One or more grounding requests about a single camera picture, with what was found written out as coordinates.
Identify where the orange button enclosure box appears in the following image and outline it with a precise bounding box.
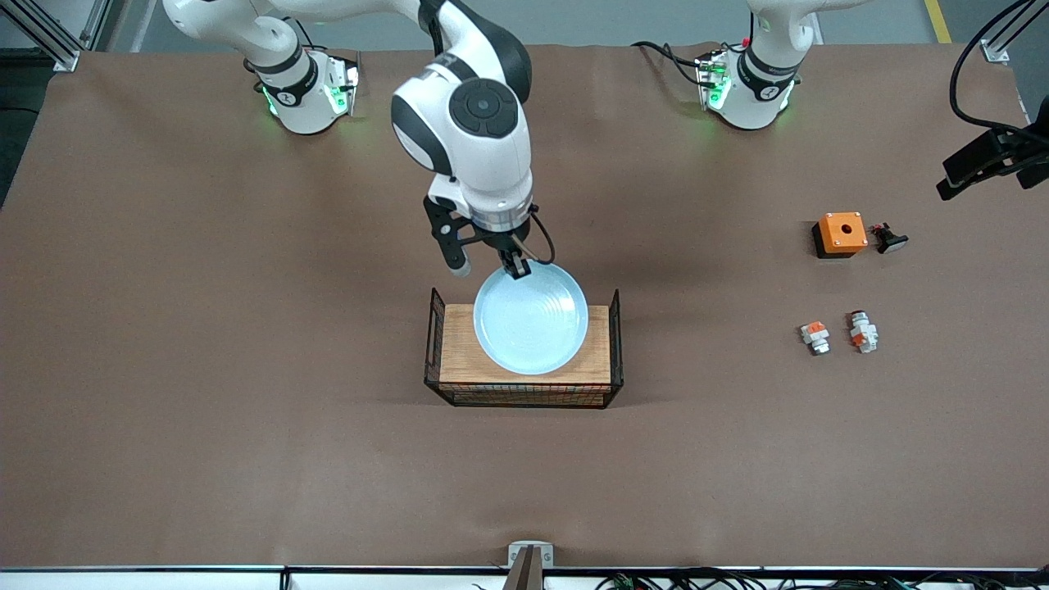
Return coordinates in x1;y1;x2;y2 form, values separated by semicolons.
811;212;869;260

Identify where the white table edge rail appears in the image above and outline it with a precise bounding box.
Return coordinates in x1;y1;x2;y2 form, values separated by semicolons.
0;565;1049;590

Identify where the aluminium frame profile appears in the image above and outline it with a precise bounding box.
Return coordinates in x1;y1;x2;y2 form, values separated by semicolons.
0;0;83;73
979;0;1035;63

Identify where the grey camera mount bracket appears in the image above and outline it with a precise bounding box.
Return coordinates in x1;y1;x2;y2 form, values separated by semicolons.
502;541;555;590

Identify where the black wire rack wooden top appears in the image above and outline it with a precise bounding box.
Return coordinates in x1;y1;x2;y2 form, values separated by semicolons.
424;287;624;410

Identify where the black push button head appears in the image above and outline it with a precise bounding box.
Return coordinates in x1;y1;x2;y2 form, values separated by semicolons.
869;221;910;256

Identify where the black base power cable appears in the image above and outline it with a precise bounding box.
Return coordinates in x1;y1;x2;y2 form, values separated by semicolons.
631;39;707;87

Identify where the light blue plate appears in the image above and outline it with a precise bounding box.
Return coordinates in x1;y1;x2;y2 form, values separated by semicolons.
473;261;589;376

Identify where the black cable bundle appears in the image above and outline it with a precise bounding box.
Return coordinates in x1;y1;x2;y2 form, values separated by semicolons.
471;570;1049;590

